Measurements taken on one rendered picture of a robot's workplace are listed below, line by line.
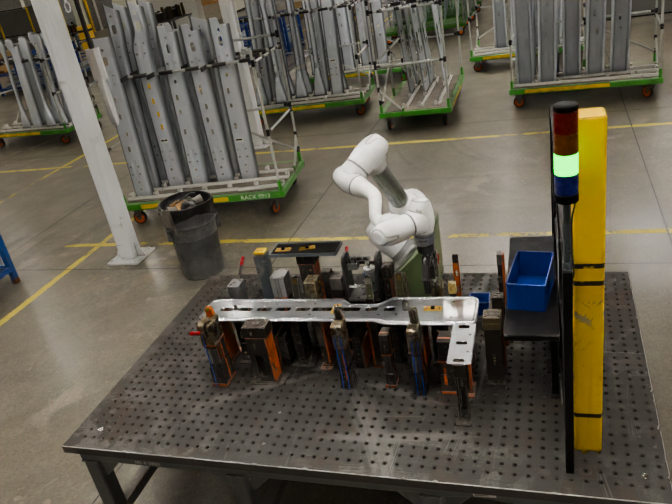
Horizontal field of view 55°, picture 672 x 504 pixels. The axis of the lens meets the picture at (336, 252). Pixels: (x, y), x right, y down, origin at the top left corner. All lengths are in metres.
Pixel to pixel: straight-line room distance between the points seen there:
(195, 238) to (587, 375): 4.04
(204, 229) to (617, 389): 3.87
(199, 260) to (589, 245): 4.24
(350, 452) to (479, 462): 0.52
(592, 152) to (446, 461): 1.31
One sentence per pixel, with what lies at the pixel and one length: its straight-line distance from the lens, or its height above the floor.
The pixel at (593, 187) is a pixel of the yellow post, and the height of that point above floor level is 1.78.
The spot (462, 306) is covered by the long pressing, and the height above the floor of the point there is 1.00.
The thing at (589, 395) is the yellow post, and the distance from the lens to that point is 2.59.
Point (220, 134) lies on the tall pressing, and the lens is 7.38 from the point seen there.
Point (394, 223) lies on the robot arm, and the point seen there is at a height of 1.50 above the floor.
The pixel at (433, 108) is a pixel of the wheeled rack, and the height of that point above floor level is 0.28.
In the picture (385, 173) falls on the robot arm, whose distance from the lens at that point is 3.35.
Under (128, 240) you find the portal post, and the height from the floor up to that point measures 0.22.
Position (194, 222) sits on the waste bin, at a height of 0.58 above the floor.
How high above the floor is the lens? 2.61
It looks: 26 degrees down
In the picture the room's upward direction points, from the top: 11 degrees counter-clockwise
